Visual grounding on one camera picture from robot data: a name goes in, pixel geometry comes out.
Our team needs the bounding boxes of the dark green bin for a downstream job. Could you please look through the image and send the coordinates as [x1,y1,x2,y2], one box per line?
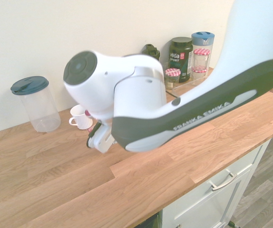
[136,211,161,228]

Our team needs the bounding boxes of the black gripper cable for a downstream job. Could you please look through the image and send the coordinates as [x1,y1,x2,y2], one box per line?
[86,120,103,148]

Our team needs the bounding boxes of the red and white wrist mount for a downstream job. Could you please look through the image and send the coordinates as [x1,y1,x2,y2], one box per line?
[85,109,95,134]

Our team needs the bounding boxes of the tall clear light-blue-lidded canister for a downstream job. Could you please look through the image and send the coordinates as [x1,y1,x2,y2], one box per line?
[191,31,215,71]

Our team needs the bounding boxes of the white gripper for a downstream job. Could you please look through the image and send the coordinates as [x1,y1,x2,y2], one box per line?
[87,123,115,154]

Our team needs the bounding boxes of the dark green shaker bottle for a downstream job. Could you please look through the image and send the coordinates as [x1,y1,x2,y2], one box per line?
[141,44,161,61]

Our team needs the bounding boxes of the dark Vega Sport protein tub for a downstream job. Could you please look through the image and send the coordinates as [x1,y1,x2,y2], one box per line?
[169,37,194,83]

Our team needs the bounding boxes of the glass jar red checkered lid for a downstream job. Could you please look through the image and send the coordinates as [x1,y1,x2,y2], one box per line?
[164,68,181,90]
[193,48,211,69]
[190,66,208,86]

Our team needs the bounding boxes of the metal drawer handle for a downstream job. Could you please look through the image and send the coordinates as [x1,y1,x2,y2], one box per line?
[209,172,238,192]

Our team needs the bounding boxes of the white drawer with metal handle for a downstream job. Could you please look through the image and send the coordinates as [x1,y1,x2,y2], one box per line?
[161,139,272,228]

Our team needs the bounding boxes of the white ceramic mug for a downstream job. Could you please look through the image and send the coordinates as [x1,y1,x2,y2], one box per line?
[68,104,94,130]

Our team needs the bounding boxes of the large clear dark-blue-lidded canister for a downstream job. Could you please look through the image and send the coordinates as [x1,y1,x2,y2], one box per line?
[10,76,61,133]

